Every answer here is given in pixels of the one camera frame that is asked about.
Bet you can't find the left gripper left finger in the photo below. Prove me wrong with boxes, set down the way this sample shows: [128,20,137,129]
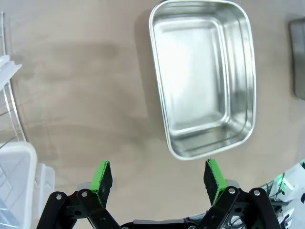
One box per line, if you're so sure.
[35,161,121,229]

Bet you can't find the white device with cables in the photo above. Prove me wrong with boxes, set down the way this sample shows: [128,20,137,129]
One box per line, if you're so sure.
[261,160,305,229]

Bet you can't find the metal wire lid rack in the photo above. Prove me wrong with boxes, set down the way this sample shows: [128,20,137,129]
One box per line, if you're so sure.
[0,11,28,144]

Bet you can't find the rectangular stainless steel container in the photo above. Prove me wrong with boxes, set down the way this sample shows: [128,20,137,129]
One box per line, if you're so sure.
[289,18,305,98]
[149,0,257,161]

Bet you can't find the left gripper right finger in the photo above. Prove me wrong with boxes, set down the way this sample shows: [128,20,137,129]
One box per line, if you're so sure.
[195,158,289,229]

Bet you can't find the translucent white plastic lid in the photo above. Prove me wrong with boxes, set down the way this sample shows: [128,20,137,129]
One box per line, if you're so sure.
[0,54,22,96]
[0,142,55,229]

